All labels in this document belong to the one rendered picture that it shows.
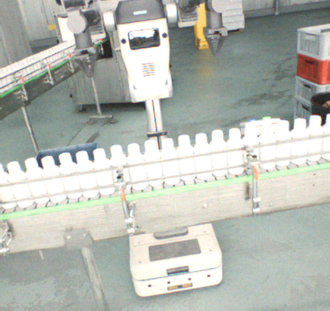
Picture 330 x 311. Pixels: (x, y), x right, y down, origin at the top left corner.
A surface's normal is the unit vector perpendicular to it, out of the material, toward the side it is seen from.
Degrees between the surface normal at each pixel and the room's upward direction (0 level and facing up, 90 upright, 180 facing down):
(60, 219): 90
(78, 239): 90
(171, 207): 90
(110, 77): 90
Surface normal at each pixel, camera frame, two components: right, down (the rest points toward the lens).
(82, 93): -0.21, 0.47
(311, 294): -0.11, -0.89
